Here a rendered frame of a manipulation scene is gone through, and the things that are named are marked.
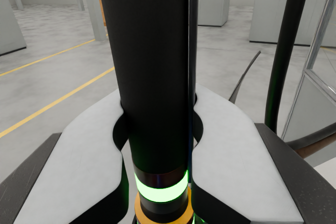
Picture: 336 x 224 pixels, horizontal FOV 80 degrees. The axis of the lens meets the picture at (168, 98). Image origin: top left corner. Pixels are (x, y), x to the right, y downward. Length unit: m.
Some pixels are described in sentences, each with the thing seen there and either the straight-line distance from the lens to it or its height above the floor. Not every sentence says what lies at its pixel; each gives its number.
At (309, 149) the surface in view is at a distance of 0.27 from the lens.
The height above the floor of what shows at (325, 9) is 1.36.
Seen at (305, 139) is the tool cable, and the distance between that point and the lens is 0.26.
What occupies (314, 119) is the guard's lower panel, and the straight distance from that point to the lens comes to 1.50.
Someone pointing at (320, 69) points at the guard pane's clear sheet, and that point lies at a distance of 1.49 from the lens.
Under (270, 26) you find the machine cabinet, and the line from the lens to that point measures 5.64.
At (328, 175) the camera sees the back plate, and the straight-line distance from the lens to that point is 0.56.
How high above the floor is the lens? 1.56
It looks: 31 degrees down
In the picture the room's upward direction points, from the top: 3 degrees counter-clockwise
